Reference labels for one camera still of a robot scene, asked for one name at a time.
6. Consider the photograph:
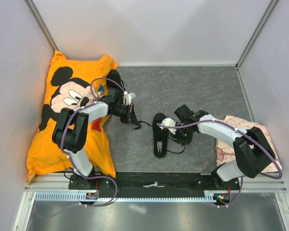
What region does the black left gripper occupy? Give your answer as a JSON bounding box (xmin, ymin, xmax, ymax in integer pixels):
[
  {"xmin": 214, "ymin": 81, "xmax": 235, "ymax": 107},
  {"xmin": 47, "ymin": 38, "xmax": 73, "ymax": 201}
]
[{"xmin": 111, "ymin": 103, "xmax": 140, "ymax": 127}]

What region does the black shoelace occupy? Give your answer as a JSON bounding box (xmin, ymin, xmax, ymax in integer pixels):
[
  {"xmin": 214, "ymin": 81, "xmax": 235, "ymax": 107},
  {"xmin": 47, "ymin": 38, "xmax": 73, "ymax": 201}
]
[{"xmin": 134, "ymin": 120, "xmax": 185, "ymax": 158}]

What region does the black canvas sneaker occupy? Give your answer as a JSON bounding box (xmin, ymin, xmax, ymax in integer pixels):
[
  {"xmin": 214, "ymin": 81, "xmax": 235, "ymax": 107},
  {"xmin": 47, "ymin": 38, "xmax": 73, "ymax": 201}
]
[{"xmin": 152, "ymin": 113, "xmax": 169, "ymax": 158}]

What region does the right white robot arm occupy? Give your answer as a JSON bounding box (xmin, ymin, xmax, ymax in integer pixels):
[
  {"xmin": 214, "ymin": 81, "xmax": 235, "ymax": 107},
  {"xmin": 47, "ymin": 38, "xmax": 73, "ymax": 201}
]
[{"xmin": 160, "ymin": 104, "xmax": 276, "ymax": 190}]

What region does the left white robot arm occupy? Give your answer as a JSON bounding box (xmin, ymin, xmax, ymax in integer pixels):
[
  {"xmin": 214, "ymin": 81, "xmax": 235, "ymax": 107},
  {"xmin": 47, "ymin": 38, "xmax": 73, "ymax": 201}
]
[{"xmin": 52, "ymin": 88, "xmax": 141, "ymax": 189}]

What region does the cream pink printed jacket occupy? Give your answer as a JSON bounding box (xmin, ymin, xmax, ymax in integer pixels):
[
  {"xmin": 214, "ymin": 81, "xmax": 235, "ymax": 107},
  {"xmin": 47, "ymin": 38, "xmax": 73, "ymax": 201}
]
[{"xmin": 215, "ymin": 115, "xmax": 282, "ymax": 173}]

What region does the white tape scrap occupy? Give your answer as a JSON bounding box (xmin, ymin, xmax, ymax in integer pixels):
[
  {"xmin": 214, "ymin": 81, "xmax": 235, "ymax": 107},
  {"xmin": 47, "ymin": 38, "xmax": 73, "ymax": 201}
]
[{"xmin": 143, "ymin": 181, "xmax": 165, "ymax": 188}]

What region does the orange Mickey Mouse pillow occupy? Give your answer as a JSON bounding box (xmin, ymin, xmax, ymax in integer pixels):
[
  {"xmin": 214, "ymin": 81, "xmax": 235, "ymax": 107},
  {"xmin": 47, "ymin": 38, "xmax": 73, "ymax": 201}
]
[{"xmin": 26, "ymin": 50, "xmax": 118, "ymax": 185}]

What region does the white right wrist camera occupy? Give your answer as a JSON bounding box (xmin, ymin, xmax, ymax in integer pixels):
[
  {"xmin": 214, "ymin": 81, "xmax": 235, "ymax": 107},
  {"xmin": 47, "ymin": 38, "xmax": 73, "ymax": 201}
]
[{"xmin": 159, "ymin": 118, "xmax": 177, "ymax": 135}]

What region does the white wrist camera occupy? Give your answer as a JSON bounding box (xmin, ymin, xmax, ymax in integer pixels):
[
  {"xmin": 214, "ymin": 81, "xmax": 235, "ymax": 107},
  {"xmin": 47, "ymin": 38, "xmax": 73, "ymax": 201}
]
[
  {"xmin": 123, "ymin": 91, "xmax": 136, "ymax": 105},
  {"xmin": 159, "ymin": 118, "xmax": 177, "ymax": 135}
]

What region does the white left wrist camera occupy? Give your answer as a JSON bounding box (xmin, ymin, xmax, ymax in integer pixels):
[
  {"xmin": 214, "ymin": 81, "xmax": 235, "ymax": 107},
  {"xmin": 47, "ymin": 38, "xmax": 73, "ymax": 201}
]
[{"xmin": 123, "ymin": 91, "xmax": 136, "ymax": 105}]

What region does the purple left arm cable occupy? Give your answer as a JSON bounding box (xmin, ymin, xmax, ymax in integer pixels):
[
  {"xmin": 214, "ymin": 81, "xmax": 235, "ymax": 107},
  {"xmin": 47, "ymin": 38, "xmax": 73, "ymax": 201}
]
[{"xmin": 34, "ymin": 77, "xmax": 130, "ymax": 218}]

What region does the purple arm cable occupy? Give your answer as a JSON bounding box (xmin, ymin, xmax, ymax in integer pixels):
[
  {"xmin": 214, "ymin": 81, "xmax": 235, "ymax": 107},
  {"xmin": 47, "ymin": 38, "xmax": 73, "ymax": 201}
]
[
  {"xmin": 157, "ymin": 119, "xmax": 283, "ymax": 208},
  {"xmin": 34, "ymin": 77, "xmax": 130, "ymax": 218}
]

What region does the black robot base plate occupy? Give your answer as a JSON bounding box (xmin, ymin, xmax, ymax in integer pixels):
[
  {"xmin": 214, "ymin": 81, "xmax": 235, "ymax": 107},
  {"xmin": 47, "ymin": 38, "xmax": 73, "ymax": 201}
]
[{"xmin": 68, "ymin": 172, "xmax": 240, "ymax": 192}]

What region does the grey slotted cable duct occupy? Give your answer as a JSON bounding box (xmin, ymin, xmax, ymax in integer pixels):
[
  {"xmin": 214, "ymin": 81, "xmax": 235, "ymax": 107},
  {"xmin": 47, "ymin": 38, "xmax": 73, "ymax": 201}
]
[{"xmin": 35, "ymin": 191, "xmax": 221, "ymax": 203}]

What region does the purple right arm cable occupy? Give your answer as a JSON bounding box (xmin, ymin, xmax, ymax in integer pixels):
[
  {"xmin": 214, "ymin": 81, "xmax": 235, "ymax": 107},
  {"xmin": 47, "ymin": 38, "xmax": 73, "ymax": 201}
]
[{"xmin": 157, "ymin": 119, "xmax": 283, "ymax": 208}]

